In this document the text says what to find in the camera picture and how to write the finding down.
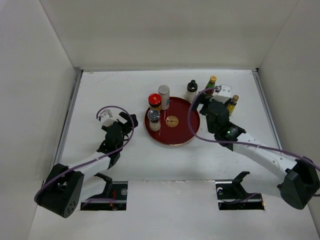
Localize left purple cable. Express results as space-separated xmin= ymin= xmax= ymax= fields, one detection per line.
xmin=34 ymin=105 xmax=136 ymax=203

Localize yellow label small bottle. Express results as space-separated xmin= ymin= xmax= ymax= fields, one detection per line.
xmin=227 ymin=95 xmax=239 ymax=116

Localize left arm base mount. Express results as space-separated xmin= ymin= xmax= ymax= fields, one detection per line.
xmin=79 ymin=173 xmax=129 ymax=211

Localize black cap white bottle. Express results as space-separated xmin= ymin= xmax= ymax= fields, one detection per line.
xmin=185 ymin=79 xmax=198 ymax=103

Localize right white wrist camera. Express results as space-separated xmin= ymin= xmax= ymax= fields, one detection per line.
xmin=213 ymin=84 xmax=233 ymax=104

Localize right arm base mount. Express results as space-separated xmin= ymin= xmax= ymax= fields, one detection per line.
xmin=215 ymin=171 xmax=265 ymax=211

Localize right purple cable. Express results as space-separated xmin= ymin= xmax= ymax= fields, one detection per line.
xmin=187 ymin=86 xmax=320 ymax=172

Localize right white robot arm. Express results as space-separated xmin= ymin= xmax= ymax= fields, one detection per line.
xmin=189 ymin=92 xmax=320 ymax=210

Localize round red lacquer tray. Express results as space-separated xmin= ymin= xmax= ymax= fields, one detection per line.
xmin=144 ymin=96 xmax=200 ymax=146

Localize purple cable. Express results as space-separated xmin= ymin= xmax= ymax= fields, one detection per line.
xmin=34 ymin=105 xmax=136 ymax=203
xmin=187 ymin=86 xmax=320 ymax=172

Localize silver lid white jar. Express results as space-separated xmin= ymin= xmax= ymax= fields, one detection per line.
xmin=158 ymin=85 xmax=170 ymax=111

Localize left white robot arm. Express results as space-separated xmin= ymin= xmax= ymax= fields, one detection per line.
xmin=34 ymin=111 xmax=139 ymax=218

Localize red chili sauce bottle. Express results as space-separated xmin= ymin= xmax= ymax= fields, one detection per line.
xmin=203 ymin=75 xmax=217 ymax=98

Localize clear dome salt grinder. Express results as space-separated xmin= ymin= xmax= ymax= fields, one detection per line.
xmin=147 ymin=109 xmax=161 ymax=132

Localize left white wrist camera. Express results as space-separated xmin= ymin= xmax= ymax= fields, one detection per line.
xmin=97 ymin=108 xmax=116 ymax=127

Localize red lid sauce jar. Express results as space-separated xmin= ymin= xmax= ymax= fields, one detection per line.
xmin=148 ymin=93 xmax=162 ymax=111

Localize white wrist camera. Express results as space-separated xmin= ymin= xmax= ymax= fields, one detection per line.
xmin=213 ymin=84 xmax=233 ymax=104
xmin=97 ymin=108 xmax=116 ymax=127

